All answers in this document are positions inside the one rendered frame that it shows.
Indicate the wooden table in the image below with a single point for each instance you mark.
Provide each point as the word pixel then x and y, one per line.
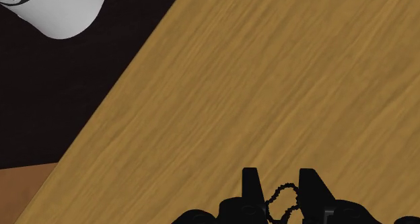
pixel 249 85

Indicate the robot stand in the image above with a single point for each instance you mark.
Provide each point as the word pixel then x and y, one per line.
pixel 49 95

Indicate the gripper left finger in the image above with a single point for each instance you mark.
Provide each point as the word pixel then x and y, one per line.
pixel 251 197

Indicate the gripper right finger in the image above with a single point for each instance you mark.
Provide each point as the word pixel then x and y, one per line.
pixel 315 200

